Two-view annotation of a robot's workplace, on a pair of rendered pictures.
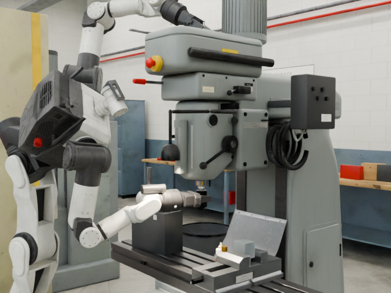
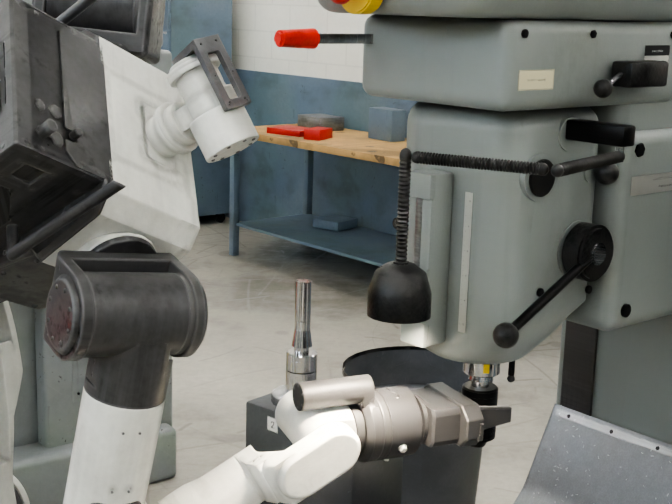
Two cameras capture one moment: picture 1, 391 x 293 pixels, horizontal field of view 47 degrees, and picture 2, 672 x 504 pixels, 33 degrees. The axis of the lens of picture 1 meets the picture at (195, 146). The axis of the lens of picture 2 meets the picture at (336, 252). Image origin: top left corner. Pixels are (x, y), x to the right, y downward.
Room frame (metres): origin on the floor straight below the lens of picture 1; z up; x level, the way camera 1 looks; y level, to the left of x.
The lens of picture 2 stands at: (0.42, 0.16, 1.74)
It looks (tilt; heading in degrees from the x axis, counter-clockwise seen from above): 12 degrees down; 0
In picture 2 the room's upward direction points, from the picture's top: 2 degrees clockwise
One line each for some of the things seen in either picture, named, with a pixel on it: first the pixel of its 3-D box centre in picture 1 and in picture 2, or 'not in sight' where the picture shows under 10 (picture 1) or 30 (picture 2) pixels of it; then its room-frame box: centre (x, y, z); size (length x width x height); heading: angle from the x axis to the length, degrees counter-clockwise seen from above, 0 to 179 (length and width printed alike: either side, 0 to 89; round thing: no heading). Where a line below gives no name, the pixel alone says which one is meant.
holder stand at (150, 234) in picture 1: (156, 227); (322, 462); (2.05, 0.18, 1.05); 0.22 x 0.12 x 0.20; 50
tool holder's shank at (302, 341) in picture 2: (149, 179); (302, 316); (2.08, 0.22, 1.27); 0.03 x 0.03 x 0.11
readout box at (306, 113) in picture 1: (314, 102); not in sight; (1.77, -0.47, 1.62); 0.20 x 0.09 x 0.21; 131
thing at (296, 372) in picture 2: not in sight; (301, 375); (2.08, 0.22, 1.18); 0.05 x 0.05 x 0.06
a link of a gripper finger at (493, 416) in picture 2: (204, 199); (491, 417); (1.80, -0.04, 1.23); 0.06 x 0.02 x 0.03; 116
